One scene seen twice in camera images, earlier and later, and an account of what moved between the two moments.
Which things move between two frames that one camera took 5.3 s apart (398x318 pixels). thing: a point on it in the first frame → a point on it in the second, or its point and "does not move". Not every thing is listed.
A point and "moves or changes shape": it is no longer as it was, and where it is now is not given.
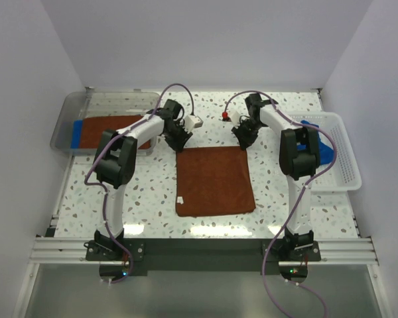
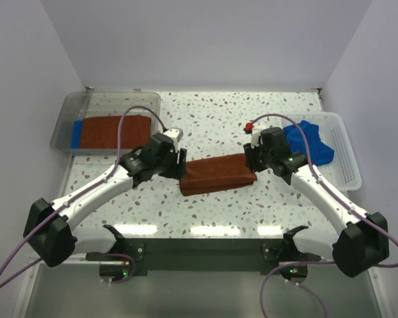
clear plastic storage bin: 69,106 does not move
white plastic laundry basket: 343,175 does not move
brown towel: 213,181 moves or changes shape
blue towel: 76,134 does not move
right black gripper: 245,141 → 250,152
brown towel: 91,128 does not move
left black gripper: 179,145 → 178,170
